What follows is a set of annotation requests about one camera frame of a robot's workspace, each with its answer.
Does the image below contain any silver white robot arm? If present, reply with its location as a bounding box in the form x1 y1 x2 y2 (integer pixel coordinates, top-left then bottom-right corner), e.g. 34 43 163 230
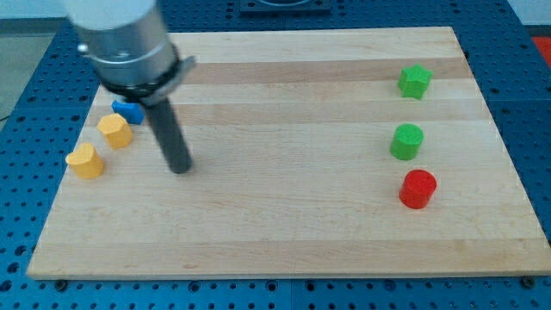
62 0 196 106

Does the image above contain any yellow hexagon block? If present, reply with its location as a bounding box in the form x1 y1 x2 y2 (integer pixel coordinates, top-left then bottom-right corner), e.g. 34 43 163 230
96 113 133 149

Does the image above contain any yellow heart block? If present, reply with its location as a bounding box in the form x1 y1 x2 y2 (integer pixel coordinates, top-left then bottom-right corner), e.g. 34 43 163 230
65 143 104 179

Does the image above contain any wooden board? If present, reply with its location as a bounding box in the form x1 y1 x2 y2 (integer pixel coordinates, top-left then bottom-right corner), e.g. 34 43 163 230
28 27 550 280

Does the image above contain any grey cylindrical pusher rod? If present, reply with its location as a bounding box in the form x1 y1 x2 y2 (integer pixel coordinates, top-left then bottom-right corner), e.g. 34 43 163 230
143 98 193 174

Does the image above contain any green cylinder block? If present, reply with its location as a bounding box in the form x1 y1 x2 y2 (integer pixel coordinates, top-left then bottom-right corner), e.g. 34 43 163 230
389 123 424 160

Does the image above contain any red cylinder block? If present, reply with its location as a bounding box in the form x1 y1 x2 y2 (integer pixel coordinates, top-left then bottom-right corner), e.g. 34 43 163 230
399 170 437 209

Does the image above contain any blue block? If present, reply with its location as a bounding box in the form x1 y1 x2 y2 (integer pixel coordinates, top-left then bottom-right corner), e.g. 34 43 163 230
111 101 145 125

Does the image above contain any green star block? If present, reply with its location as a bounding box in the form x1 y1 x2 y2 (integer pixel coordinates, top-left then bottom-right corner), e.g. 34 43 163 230
397 64 433 100

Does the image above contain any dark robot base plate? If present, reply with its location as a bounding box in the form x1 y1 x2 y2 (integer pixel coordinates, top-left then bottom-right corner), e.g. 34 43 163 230
238 0 332 13

